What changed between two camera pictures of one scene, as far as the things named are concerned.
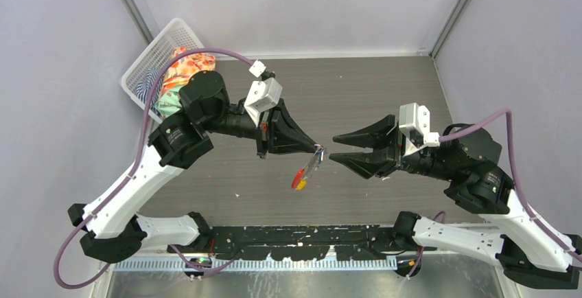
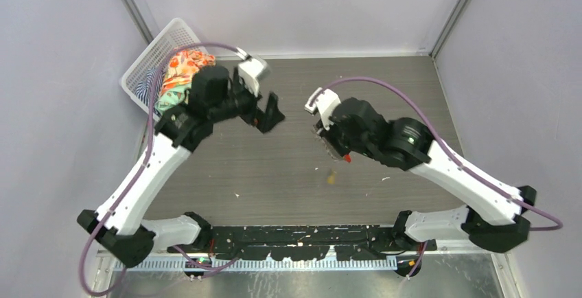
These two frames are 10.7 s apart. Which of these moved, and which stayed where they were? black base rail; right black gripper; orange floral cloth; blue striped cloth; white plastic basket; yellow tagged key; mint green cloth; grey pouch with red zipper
Moved: grey pouch with red zipper; yellow tagged key; right black gripper
Stayed: orange floral cloth; white plastic basket; mint green cloth; blue striped cloth; black base rail
